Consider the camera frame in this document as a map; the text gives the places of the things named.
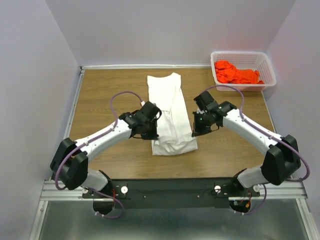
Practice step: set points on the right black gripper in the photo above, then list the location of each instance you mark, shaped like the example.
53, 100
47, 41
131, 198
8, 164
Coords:
197, 130

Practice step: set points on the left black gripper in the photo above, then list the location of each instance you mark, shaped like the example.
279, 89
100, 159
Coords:
154, 135

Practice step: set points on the white t shirt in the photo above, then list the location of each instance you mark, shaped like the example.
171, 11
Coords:
173, 127

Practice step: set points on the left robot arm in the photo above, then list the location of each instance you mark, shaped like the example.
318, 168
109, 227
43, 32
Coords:
70, 163

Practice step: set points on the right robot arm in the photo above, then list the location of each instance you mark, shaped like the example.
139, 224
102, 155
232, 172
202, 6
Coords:
280, 152

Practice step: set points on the orange t shirt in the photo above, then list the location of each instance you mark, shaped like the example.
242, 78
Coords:
227, 73

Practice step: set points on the white plastic basket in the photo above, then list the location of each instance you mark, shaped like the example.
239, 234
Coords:
245, 60

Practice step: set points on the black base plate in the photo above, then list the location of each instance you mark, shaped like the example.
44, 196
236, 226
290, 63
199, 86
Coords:
172, 193

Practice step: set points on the aluminium frame rail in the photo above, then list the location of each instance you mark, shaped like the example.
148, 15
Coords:
64, 215

